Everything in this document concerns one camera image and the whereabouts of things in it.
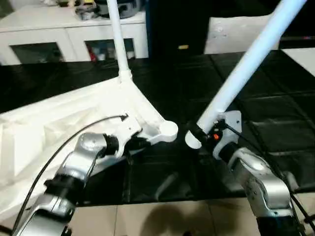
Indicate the white plastic table top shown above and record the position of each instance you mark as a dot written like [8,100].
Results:
[37,127]

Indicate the black table mat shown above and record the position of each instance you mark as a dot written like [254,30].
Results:
[172,86]

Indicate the small white cup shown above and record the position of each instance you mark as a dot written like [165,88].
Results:
[101,57]

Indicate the red packet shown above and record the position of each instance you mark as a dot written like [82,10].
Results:
[91,54]

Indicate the black cabinet with gold label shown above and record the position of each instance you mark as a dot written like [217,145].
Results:
[167,24]

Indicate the white flat board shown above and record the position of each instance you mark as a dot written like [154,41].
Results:
[302,57]

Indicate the grey round bag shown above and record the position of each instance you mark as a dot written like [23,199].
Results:
[130,8]

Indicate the black bundle in plastic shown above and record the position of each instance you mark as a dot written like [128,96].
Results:
[85,13]

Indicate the white sideboard cabinet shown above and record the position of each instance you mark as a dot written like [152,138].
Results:
[37,27]

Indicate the small doll figurine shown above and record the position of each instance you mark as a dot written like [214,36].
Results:
[71,2]

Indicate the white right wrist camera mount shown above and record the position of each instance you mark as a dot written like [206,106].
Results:
[231,120]

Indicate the black rail with red mark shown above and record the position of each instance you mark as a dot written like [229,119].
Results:
[300,38]

